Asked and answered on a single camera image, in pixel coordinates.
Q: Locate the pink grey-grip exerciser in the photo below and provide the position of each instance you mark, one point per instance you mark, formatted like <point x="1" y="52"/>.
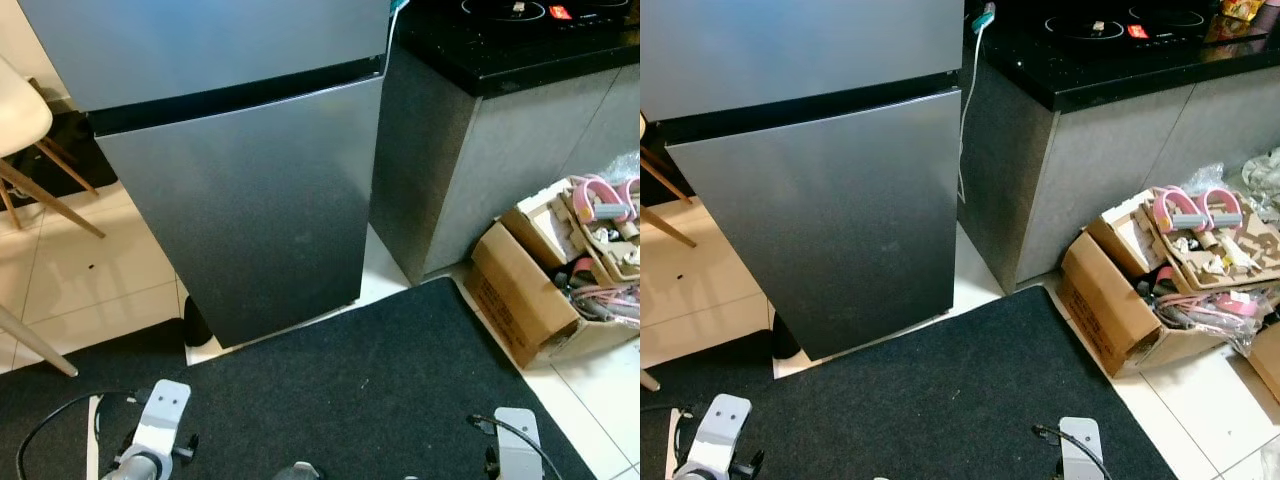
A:
<point x="1165" y="205"/>
<point x="590" y="185"/>

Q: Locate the plain brown cardboard box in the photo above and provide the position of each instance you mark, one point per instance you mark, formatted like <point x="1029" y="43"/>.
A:
<point x="1268" y="350"/>

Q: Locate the yellow red snack packet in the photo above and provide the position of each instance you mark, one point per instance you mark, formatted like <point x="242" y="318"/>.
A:
<point x="1242" y="8"/>

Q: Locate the large brown cardboard box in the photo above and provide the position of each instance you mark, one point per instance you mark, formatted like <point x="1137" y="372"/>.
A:
<point x="510" y="300"/>
<point x="1100" y="310"/>

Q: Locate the brown cardboard insert tray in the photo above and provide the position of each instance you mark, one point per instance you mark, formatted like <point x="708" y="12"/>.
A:
<point x="615" y="255"/>
<point x="1250" y="262"/>

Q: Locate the grey left robot leg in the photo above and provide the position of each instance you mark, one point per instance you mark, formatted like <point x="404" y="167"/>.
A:
<point x="297" y="472"/>

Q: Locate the silver two-door fridge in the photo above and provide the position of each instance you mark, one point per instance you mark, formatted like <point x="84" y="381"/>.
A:
<point x="200" y="40"/>
<point x="800" y="40"/>

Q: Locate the red hob sticker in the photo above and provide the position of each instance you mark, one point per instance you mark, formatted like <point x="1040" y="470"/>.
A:
<point x="1137" y="31"/>
<point x="560" y="12"/>

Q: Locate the clear plastic bag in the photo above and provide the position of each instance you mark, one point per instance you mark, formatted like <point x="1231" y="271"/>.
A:
<point x="1272" y="452"/>

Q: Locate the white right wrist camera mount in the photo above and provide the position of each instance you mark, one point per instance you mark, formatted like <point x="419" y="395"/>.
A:
<point x="1082" y="450"/>
<point x="518" y="445"/>

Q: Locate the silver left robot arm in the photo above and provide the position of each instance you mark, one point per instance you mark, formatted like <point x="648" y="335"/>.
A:
<point x="140" y="467"/>
<point x="692" y="473"/>

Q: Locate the black glass induction hob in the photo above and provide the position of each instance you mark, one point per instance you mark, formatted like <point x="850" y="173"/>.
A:
<point x="600" y="18"/>
<point x="1150" y="35"/>

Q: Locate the grey kitchen counter cabinet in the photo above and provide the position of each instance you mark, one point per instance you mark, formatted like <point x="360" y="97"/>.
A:
<point x="1100" y="180"/>
<point x="520" y="160"/>

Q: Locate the black floor mat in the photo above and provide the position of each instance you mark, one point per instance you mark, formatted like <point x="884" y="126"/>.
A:
<point x="950" y="420"/>
<point x="380" y="400"/>

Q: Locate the white chair wooden legs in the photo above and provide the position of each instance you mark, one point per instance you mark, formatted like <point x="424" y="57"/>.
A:
<point x="40" y="345"/>
<point x="668" y="226"/>
<point x="648" y="380"/>
<point x="20" y="110"/>

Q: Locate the black stone countertop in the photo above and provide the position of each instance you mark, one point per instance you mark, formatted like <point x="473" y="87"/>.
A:
<point x="520" y="60"/>
<point x="1100" y="75"/>

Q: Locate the grey-green plastic bag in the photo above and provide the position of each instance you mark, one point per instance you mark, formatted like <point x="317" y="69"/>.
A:
<point x="1265" y="175"/>

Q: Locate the small cardboard box white insert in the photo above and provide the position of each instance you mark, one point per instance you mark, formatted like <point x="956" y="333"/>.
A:
<point x="1125" y="240"/>
<point x="540" y="235"/>

